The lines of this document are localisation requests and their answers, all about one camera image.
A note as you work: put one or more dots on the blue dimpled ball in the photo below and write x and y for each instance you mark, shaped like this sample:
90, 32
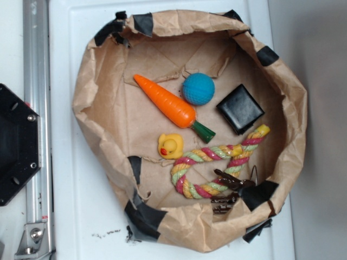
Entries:
198, 89

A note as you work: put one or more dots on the white tray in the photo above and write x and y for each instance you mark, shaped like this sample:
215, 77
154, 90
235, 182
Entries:
89, 221

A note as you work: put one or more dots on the yellow rubber duck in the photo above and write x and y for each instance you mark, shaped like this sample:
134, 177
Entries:
170, 146

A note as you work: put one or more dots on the multicolour twisted rope toy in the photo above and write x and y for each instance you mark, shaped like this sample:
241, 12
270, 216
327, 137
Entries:
238, 156

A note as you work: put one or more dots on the black square box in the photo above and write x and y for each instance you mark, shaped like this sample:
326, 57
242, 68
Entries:
240, 109

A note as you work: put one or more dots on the brown paper bag container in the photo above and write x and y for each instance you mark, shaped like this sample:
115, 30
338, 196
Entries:
122, 125

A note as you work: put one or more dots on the orange plastic toy carrot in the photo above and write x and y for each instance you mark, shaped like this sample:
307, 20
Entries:
175, 109

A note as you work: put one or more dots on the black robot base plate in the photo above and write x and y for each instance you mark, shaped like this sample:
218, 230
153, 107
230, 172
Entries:
19, 144

